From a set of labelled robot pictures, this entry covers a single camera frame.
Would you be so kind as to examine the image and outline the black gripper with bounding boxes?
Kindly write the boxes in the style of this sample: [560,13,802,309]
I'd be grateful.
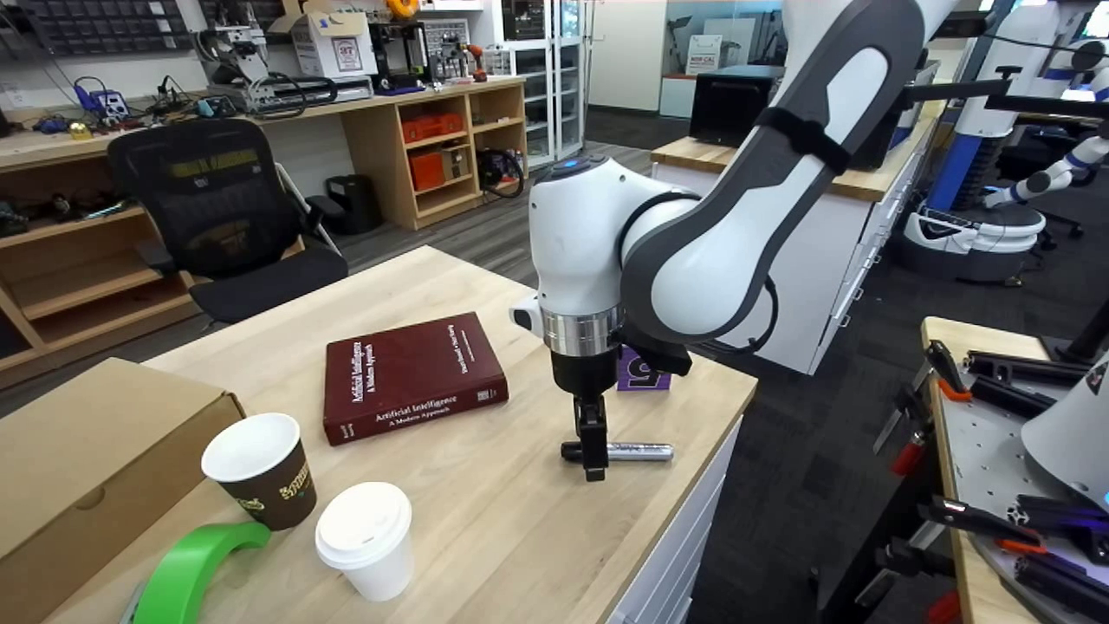
[547,347,623,486]

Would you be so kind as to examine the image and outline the black grey marker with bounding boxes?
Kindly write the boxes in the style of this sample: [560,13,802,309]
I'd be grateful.
[604,439,674,463]

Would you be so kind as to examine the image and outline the round mobile robot base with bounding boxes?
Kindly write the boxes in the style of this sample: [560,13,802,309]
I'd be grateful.
[900,101,1049,286]

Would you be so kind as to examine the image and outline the white box device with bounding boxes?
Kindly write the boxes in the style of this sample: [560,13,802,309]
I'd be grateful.
[288,9,381,81]

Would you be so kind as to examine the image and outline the brown cardboard box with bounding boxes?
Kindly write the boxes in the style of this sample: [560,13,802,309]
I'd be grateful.
[0,354,249,624]

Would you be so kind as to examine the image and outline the white drawer table base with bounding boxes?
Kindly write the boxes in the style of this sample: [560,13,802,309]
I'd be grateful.
[604,413,749,624]

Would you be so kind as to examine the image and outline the dark red hardcover book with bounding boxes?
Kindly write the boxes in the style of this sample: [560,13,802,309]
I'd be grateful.
[320,309,513,451]

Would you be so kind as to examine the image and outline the white lidded paper cup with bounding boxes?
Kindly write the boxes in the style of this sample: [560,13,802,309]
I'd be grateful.
[312,478,418,606]

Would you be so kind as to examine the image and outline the white counter with wood top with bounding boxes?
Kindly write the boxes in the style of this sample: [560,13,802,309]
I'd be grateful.
[636,95,946,377]

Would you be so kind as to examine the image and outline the narrow orange bin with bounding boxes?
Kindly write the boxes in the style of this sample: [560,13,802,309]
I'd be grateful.
[404,145,451,194]

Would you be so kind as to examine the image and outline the brown open paper cup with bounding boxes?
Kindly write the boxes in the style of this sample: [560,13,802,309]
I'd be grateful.
[198,407,320,533]

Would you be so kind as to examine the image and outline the black bag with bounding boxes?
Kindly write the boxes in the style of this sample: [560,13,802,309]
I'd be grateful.
[307,168,385,239]

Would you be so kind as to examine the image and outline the wide orange bin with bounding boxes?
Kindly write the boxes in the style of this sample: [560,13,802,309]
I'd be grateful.
[397,106,467,145]

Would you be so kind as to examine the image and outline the wooden desk with cubby shelves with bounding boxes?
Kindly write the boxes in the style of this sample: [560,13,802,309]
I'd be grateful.
[0,71,533,235]

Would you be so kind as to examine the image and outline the black monitor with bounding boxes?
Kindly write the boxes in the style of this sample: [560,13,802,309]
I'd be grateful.
[685,69,776,149]

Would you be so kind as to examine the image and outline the tall glass display cabinet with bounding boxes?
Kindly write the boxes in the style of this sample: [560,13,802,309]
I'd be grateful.
[494,0,589,168]

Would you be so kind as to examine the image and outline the wooden workbench with tools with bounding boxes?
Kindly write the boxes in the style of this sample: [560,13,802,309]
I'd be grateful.
[913,313,1109,624]

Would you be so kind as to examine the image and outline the green tape roll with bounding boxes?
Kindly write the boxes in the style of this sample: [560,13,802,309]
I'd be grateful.
[127,515,278,624]

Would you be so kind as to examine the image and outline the black mesh office chair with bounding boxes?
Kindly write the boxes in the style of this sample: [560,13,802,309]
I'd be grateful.
[104,116,354,324]

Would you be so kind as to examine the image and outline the black 3D printer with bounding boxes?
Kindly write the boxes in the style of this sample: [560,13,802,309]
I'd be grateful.
[366,13,433,95]

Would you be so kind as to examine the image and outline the black orange bar clamp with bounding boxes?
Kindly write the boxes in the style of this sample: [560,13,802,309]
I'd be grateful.
[998,533,1109,620]

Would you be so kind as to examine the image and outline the low wooden shelf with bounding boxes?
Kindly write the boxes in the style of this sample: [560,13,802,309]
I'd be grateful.
[0,205,201,391]

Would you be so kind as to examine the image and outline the black metal stand bar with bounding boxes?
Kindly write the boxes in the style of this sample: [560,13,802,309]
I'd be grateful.
[897,66,1109,120]

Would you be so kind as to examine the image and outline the blue tool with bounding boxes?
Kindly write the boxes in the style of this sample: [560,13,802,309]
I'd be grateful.
[69,71,130,127]

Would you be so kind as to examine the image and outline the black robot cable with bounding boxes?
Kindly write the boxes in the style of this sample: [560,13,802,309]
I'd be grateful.
[739,273,783,355]

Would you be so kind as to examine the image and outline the coiled black red cable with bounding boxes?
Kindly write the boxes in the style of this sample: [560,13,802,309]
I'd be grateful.
[474,145,529,201]

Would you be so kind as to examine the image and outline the dark wall bin rack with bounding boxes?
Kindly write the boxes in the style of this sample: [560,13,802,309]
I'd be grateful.
[0,0,194,54]

